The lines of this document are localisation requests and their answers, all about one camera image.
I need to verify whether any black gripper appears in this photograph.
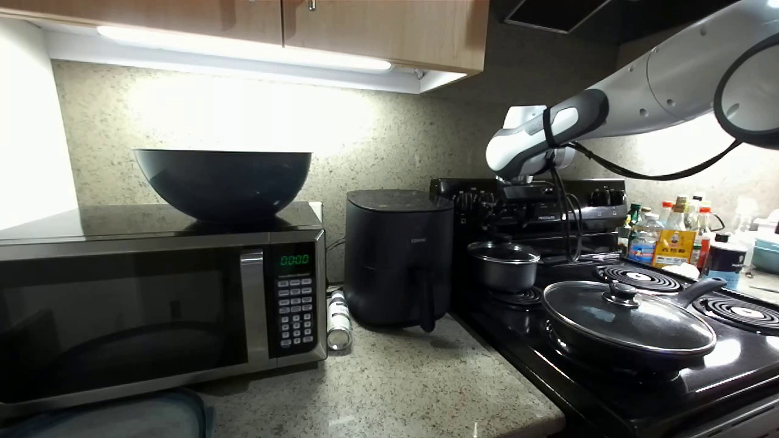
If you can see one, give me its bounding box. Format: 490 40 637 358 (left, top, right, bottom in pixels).
498 178 567 242

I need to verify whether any black air fryer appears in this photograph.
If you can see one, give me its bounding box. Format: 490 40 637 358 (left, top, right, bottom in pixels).
344 186 458 334

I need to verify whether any black pan with lid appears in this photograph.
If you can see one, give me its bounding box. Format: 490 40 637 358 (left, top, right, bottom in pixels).
540 276 721 359

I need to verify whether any small black saucepan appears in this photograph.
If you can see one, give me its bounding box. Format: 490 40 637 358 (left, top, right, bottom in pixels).
466 240 623 297

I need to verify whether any green capped dark bottle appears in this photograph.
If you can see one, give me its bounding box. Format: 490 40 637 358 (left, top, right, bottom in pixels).
625 201 644 246

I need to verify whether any black electric stove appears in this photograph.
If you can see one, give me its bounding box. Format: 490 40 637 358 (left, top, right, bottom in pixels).
429 175 779 438

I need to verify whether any clear plastic bottle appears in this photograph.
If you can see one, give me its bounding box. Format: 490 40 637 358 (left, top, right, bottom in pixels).
631 206 666 267

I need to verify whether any electric coil burner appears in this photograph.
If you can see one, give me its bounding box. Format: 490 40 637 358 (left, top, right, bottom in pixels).
692 290 779 335
595 259 692 293

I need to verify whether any yellow label bottle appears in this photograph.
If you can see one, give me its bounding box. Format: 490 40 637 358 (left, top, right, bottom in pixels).
652 195 699 270

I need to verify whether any red sauce bottle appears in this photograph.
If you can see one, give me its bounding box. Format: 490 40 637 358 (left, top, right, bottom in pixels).
694 203 717 274

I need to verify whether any large black frying pan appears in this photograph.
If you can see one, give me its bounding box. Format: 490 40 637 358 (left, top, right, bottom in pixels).
540 276 726 379

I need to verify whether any small salt shaker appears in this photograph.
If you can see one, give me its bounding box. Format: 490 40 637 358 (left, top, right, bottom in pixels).
324 284 355 355

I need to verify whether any dark jar blue label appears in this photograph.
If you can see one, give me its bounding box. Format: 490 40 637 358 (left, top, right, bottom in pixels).
703 230 749 292

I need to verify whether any black range hood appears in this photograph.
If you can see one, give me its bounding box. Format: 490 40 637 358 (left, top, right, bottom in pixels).
490 0 732 46

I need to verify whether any teal bowl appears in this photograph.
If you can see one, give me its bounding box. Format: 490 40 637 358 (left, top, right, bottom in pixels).
749 230 779 276

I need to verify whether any dark round bowl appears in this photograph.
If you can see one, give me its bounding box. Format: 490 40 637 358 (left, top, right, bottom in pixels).
131 145 315 228

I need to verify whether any stainless steel microwave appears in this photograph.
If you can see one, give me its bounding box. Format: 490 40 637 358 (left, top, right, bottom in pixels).
0 201 328 408

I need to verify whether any grey round plate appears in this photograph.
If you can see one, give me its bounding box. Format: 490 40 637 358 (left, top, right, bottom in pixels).
0 386 214 438

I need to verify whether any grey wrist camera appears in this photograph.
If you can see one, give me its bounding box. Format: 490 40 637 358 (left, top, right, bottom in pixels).
502 179 554 201

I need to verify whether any wooden wall cabinet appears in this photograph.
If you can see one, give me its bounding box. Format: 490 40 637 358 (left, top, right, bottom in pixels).
0 0 492 76

